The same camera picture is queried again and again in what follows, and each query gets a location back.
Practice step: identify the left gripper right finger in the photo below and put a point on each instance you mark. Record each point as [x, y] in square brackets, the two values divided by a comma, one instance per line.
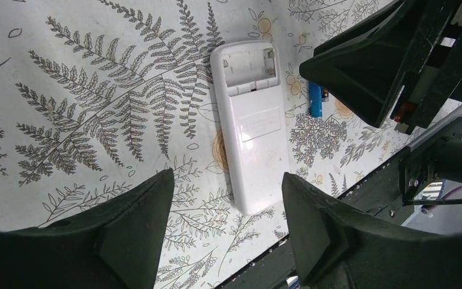
[336, 245]

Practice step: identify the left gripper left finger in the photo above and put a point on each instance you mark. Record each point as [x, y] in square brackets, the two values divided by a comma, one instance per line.
[116, 244]

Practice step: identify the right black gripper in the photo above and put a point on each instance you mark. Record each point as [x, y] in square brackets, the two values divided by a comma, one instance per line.
[360, 59]

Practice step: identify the blue AA battery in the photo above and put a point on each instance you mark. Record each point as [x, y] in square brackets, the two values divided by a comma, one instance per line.
[315, 96]

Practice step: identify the white remote control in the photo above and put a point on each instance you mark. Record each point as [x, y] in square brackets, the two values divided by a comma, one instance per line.
[248, 92]

